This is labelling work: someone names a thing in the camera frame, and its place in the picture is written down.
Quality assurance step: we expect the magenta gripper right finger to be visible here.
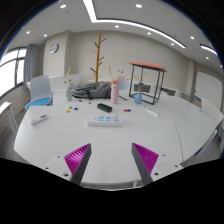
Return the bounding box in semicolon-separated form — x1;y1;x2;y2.
131;143;159;185

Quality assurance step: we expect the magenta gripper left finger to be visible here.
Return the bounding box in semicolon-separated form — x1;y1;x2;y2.
64;143;92;185

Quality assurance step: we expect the black charger block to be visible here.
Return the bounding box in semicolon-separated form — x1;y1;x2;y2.
97;103;112;113

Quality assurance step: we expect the white power strip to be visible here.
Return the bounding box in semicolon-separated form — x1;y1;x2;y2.
87;115;122;127

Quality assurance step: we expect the white marker pen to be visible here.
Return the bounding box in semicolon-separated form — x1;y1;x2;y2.
146;108;159;117

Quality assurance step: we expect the blue vase with flowers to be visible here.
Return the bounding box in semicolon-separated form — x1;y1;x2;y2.
133;71;147;105

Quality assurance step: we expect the green vase with flowers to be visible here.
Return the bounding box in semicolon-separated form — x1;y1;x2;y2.
64;65;72;101

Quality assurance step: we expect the grey backpack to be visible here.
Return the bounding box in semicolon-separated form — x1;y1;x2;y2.
72;82;111;100

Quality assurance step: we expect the pink vase with flowers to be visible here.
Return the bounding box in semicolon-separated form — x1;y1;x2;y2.
109;72;119;104

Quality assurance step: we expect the white chair blue cushion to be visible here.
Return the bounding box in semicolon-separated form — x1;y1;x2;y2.
25;75;53;110

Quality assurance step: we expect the white whiteboard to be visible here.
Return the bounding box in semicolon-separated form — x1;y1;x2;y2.
194;71;222;109

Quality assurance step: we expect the wooden coat rack tree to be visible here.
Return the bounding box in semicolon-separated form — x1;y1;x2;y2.
90;31;107;83

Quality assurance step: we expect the grey window curtain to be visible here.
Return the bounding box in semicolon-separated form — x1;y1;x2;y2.
23;44;37;89

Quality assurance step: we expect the black frame orange-top side table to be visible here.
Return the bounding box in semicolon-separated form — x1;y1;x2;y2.
129;61;167;105

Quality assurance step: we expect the round wall clock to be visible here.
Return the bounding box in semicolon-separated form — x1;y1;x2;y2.
49;43;59;54

